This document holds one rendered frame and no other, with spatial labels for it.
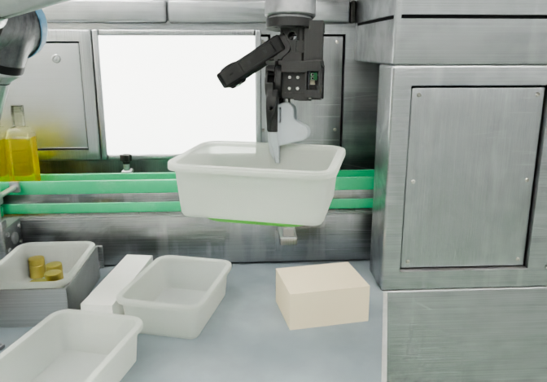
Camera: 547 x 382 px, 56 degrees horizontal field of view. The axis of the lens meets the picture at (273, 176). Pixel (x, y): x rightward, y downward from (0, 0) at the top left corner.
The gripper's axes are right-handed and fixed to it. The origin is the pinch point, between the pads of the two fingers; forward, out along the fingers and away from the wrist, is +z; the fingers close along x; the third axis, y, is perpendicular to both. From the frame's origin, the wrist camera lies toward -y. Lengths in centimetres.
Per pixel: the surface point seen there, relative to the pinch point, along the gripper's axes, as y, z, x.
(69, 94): -62, -10, 47
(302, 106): -3, -8, 65
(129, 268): -35, 28, 24
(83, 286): -43, 31, 19
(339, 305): 10.2, 30.6, 18.5
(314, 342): 6.3, 35.3, 11.8
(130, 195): -41, 14, 38
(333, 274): 8.7, 26.3, 24.7
